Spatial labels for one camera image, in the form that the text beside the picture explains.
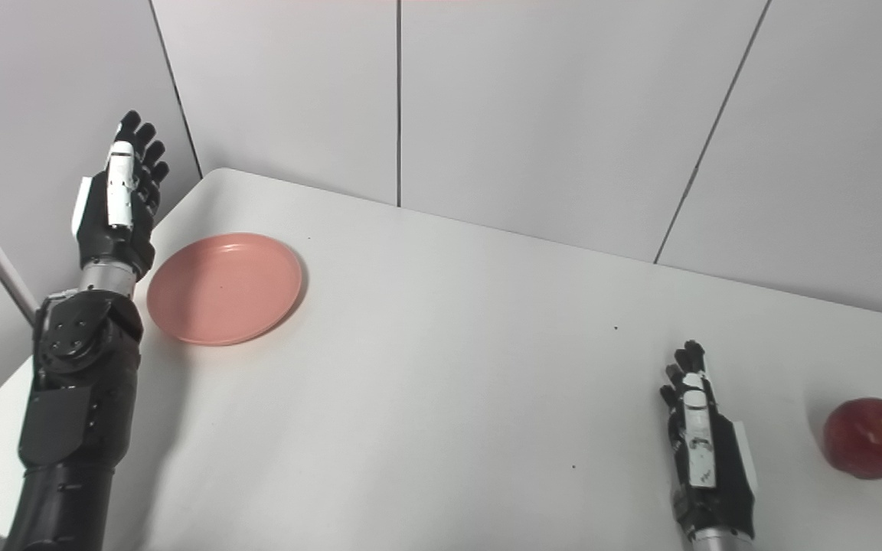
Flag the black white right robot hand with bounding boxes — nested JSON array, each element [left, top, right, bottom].
[[659, 341, 759, 543]]

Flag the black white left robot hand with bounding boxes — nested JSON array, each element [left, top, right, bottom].
[[71, 110, 171, 282]]

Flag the pink round plate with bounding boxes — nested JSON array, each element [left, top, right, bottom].
[[146, 233, 304, 347]]

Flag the red apple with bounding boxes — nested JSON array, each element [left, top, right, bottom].
[[822, 397, 882, 481]]

